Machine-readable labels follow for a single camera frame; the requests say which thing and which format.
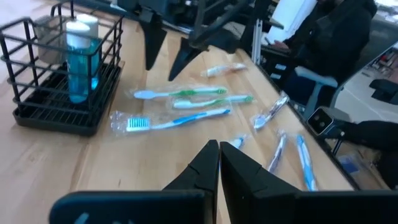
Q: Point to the grey translucent caddy cup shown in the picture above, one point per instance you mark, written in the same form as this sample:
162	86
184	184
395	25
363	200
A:
46	40

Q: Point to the purple toothbrush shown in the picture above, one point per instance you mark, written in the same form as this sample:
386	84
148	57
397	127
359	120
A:
277	152
270	113

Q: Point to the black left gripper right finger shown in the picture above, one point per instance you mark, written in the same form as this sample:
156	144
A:
264	202

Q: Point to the blue mouthwash bottle white cap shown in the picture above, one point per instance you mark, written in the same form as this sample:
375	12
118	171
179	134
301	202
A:
77	77
91	21

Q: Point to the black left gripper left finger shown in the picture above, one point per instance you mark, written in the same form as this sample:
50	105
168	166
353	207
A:
186	205

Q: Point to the aluminium frame post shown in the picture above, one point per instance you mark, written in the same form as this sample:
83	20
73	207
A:
257	40

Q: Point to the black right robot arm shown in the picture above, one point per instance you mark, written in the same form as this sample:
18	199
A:
217	22

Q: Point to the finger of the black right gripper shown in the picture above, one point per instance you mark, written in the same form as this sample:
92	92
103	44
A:
186	54
154	34

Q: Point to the green toothbrush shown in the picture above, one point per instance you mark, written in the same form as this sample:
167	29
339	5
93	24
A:
217	101
186	92

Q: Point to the light blue chair armrest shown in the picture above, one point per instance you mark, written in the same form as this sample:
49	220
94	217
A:
317	79

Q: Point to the table-level camera box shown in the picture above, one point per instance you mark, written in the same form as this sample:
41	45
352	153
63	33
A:
320	121

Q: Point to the blue toothbrush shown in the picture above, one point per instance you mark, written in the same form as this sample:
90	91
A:
237	142
186	118
306	161

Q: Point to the person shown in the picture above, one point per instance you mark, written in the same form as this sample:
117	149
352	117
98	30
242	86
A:
335	37

